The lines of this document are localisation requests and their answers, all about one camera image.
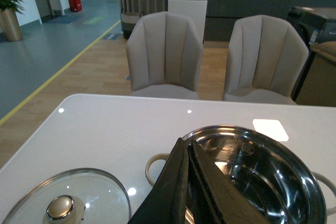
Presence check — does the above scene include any glass pot lid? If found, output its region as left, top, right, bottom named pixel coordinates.
left=3, top=168, right=132, bottom=223

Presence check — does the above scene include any red fire extinguisher box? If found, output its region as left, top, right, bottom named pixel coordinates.
left=68, top=0, right=82, bottom=12

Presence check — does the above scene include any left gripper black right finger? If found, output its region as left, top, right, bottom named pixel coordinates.
left=188, top=140, right=269, bottom=223

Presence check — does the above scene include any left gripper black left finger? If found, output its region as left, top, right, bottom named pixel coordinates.
left=128, top=138, right=188, bottom=223

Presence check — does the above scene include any dark kitchen counter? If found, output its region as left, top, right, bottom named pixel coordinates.
left=204, top=0, right=335, bottom=41

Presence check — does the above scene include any woven basket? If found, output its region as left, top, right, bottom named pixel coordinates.
left=121, top=12, right=144, bottom=39

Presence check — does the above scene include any potted plant gold planter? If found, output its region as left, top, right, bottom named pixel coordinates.
left=1, top=0, right=24, bottom=42

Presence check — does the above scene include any beige upholstered chair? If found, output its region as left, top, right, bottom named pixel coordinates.
left=126, top=12, right=203, bottom=100
left=223, top=15, right=309, bottom=105

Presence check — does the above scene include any cream electric cooking pot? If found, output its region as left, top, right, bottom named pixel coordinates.
left=144, top=124, right=336, bottom=224

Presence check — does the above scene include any right beige upholstered chair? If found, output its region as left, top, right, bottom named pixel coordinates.
left=223, top=15, right=309, bottom=105

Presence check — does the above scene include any left beige upholstered chair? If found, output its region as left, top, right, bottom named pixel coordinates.
left=126, top=12, right=203, bottom=100

